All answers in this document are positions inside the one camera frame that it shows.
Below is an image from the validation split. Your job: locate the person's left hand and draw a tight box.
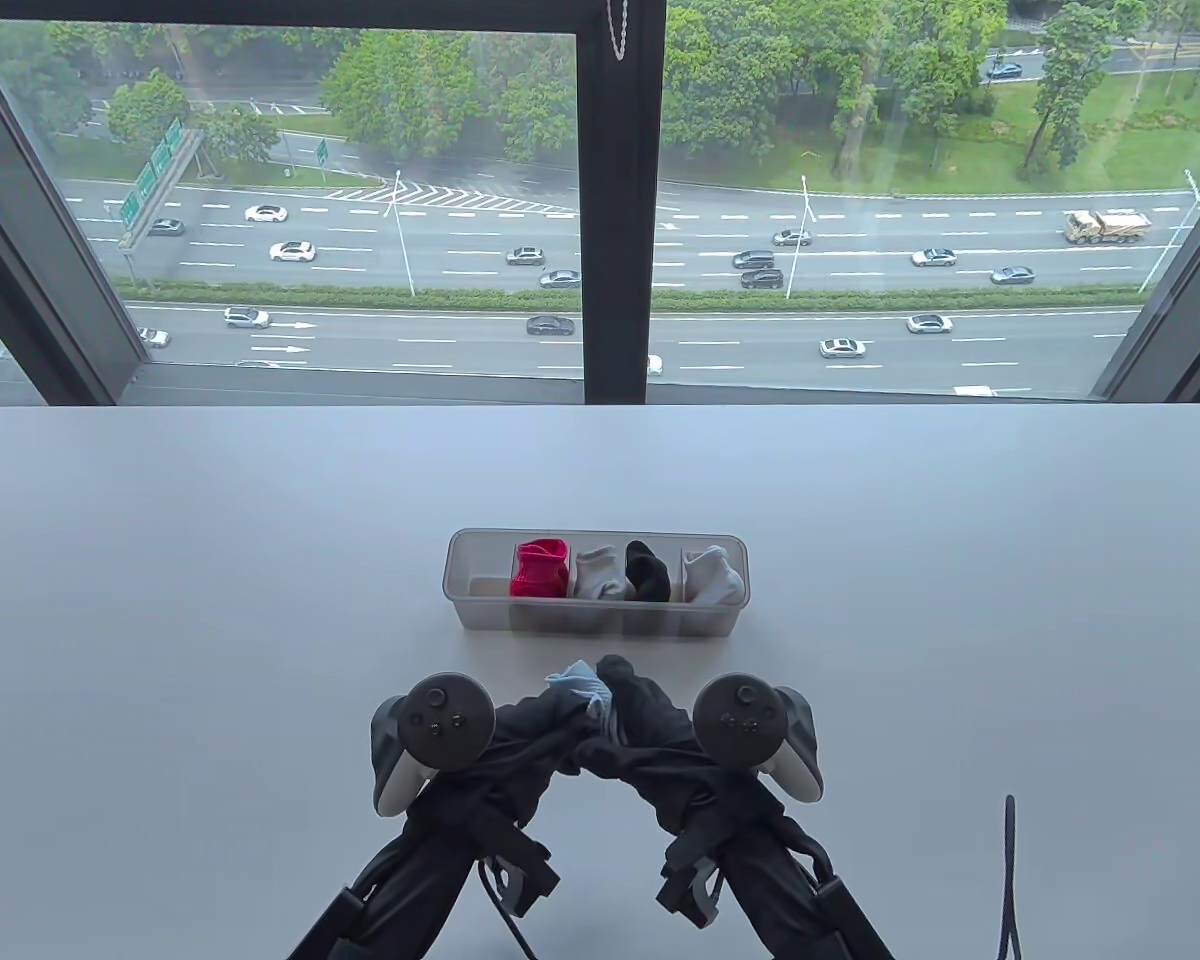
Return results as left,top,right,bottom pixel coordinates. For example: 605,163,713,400
412,685,606,833

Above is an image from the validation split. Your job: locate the person's right hand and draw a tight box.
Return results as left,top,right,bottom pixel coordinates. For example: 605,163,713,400
572,654,793,843

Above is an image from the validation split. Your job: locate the person's right forearm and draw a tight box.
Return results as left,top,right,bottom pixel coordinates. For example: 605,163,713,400
700,815,871,960

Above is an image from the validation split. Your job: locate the person's left forearm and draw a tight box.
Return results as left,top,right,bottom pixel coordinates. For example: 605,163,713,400
325,805,536,960

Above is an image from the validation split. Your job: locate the grey handheld controller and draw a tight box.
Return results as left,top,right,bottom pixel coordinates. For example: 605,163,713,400
692,672,825,805
370,672,498,820

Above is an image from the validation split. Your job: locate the clear plastic divided organizer box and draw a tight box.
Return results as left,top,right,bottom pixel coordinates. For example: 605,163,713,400
443,528,751,638

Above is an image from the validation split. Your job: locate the black box with white label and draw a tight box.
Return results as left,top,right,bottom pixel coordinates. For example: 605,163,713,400
287,883,368,960
813,876,898,960

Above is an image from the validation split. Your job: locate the green road sign gantry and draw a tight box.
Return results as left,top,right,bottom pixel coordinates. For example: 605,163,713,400
115,118,206,251

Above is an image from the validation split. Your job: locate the thin black cable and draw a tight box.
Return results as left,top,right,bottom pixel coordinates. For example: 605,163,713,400
476,862,538,960
998,795,1020,960

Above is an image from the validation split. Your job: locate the dark window frame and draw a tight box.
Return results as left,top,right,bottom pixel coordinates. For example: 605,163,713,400
0,0,1200,406

